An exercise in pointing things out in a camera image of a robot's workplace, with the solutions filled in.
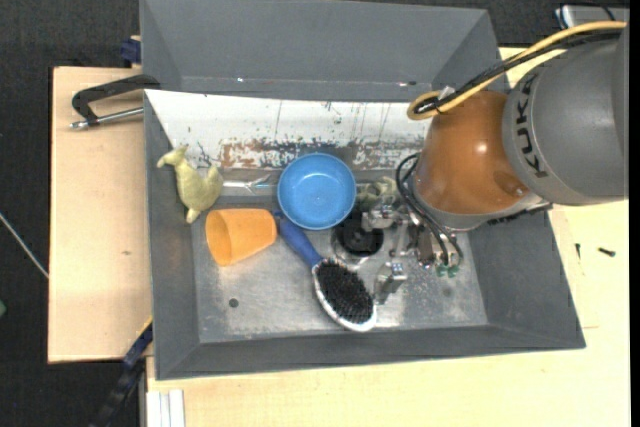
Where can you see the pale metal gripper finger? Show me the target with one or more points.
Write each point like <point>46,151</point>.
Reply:
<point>381,217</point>
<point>389,282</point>

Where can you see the grey metal bin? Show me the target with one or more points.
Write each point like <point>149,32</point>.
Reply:
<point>310,45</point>

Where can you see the orange plastic cup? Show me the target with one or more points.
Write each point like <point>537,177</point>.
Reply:
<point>240,235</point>

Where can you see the yellow-green toy animal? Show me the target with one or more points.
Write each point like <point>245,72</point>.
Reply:
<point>192,187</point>

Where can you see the blue hairbrush with black bristles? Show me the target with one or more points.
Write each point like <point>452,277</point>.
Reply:
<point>345,292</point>

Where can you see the small black screw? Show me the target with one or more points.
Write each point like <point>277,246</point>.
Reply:
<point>607,252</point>

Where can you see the pale wood board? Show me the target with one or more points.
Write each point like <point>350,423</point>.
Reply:
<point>95,215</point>

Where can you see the blue bowl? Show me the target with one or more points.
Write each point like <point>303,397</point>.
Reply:
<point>315,190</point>

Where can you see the grey-green toy animal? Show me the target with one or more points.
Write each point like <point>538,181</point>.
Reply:
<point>374,193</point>

